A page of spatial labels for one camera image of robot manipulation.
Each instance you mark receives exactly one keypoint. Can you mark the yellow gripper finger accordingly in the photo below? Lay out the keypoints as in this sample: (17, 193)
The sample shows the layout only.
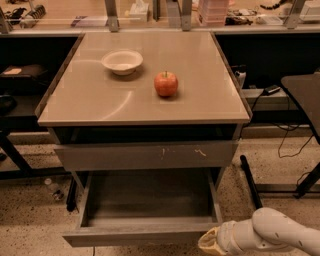
(208, 243)

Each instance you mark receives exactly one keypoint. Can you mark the grey drawer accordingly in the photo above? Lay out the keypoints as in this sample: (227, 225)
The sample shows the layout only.
(146, 207)
(157, 155)

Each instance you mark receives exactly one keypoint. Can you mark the pink stacked trays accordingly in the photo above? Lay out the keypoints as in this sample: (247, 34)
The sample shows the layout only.
(212, 13)

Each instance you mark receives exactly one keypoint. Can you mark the black floor bar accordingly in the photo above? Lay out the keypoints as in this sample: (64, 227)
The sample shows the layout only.
(254, 192)

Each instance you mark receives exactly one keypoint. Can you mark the small clear bottle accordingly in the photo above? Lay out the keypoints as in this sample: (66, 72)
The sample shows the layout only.
(54, 189)

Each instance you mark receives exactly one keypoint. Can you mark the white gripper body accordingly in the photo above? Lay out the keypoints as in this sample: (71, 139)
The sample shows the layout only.
(225, 235)

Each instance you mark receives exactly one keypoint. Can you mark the black phone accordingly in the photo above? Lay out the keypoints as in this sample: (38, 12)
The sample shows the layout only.
(271, 90)

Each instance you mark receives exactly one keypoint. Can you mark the grey drawer cabinet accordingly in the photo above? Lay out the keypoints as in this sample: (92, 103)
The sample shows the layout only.
(92, 105)

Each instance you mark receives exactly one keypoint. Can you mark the tissue box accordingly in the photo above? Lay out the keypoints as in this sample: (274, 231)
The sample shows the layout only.
(139, 11)

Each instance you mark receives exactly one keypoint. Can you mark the white bowl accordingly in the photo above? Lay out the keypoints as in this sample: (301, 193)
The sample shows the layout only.
(122, 62)

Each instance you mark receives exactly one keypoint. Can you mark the grey top drawer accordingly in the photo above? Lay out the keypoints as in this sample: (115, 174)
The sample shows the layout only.
(157, 155)

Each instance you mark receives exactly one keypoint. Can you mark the red apple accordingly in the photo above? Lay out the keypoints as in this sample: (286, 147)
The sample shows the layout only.
(166, 84)

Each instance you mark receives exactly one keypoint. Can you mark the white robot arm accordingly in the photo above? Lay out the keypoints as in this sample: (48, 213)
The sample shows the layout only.
(267, 230)

